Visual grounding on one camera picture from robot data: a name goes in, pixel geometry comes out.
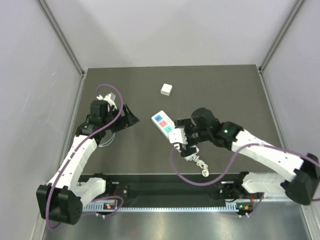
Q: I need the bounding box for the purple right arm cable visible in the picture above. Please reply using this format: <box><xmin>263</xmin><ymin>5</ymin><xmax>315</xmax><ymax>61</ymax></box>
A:
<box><xmin>169</xmin><ymin>143</ymin><xmax>320</xmax><ymax>216</ymax></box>

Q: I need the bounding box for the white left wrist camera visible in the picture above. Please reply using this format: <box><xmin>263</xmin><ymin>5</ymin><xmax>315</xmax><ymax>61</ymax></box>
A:
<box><xmin>96</xmin><ymin>92</ymin><xmax>117</xmax><ymax>109</ymax></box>

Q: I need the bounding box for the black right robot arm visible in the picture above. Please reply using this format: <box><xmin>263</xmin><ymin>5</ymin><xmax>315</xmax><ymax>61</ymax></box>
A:
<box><xmin>168</xmin><ymin>107</ymin><xmax>320</xmax><ymax>206</ymax></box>

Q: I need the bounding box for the white cube charger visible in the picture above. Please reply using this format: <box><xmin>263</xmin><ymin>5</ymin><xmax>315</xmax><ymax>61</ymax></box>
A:
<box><xmin>160</xmin><ymin>83</ymin><xmax>173</xmax><ymax>96</ymax></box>

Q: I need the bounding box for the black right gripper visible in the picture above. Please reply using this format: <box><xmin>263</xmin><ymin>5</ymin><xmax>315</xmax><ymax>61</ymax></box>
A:
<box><xmin>174</xmin><ymin>119</ymin><xmax>212</xmax><ymax>157</ymax></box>

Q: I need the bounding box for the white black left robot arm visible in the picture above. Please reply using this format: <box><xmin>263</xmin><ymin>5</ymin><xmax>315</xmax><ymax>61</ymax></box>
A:
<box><xmin>36</xmin><ymin>97</ymin><xmax>139</xmax><ymax>225</ymax></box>

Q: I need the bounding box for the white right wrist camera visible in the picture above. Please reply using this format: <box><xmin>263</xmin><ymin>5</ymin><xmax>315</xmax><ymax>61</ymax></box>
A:
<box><xmin>168</xmin><ymin>128</ymin><xmax>188</xmax><ymax>150</ymax></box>

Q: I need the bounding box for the white coiled power cord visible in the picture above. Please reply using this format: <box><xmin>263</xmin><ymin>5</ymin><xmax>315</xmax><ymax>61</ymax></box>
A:
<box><xmin>189</xmin><ymin>153</ymin><xmax>211</xmax><ymax>178</ymax></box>

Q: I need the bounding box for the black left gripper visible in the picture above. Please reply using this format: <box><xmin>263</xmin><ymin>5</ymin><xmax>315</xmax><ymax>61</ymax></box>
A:
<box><xmin>102</xmin><ymin>103</ymin><xmax>139</xmax><ymax>133</ymax></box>

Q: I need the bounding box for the white multicolour power strip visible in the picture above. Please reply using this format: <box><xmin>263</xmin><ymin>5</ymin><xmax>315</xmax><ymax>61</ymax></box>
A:
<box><xmin>151</xmin><ymin>110</ymin><xmax>200</xmax><ymax>162</ymax></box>

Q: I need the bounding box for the grey slotted cable duct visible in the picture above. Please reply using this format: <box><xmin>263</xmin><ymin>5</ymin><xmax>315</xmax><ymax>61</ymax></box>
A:
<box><xmin>82</xmin><ymin>199</ymin><xmax>253</xmax><ymax>213</ymax></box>

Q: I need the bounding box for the thin teal white cable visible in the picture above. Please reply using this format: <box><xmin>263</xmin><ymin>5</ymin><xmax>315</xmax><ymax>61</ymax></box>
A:
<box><xmin>97</xmin><ymin>132</ymin><xmax>117</xmax><ymax>148</ymax></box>

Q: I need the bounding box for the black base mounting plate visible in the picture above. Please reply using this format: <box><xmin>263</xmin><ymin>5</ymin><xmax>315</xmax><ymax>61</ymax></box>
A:
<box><xmin>79</xmin><ymin>174</ymin><xmax>253</xmax><ymax>202</ymax></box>

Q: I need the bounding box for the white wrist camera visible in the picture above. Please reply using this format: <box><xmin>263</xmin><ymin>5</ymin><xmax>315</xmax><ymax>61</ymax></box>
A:
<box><xmin>168</xmin><ymin>128</ymin><xmax>188</xmax><ymax>150</ymax></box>
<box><xmin>96</xmin><ymin>92</ymin><xmax>117</xmax><ymax>109</ymax></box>

